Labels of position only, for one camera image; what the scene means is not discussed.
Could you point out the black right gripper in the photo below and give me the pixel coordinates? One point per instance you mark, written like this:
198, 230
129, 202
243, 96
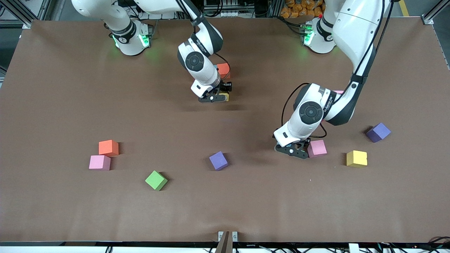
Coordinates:
225, 86

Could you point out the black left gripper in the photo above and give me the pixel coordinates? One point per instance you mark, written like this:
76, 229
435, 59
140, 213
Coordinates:
304, 143

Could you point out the yellow foam cube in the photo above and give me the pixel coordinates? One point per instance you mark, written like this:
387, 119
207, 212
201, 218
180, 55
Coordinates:
357, 159
225, 97

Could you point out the orange foam cube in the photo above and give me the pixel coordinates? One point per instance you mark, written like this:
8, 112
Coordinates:
108, 148
225, 70

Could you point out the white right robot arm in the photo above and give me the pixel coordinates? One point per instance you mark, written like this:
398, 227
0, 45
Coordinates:
204, 73

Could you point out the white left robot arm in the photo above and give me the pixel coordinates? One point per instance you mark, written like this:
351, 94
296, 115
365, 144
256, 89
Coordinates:
355, 31

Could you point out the pink foam cube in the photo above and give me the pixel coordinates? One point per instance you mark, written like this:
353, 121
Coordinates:
100, 163
318, 148
338, 92

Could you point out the white equipment rack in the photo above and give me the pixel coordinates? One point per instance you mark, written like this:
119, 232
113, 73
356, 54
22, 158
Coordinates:
225, 13

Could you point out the purple foam cube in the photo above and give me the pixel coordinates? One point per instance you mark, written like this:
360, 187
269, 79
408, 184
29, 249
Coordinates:
378, 133
218, 161

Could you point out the orange fruit net bag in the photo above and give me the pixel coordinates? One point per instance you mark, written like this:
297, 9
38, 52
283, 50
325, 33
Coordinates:
299, 8

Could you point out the white plastic box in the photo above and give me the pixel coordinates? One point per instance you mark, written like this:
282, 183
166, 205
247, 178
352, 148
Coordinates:
353, 248

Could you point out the green foam cube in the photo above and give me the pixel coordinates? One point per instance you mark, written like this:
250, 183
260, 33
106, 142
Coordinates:
156, 180

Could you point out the metal table edge bracket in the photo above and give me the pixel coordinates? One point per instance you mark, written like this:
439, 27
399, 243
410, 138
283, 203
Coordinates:
220, 235

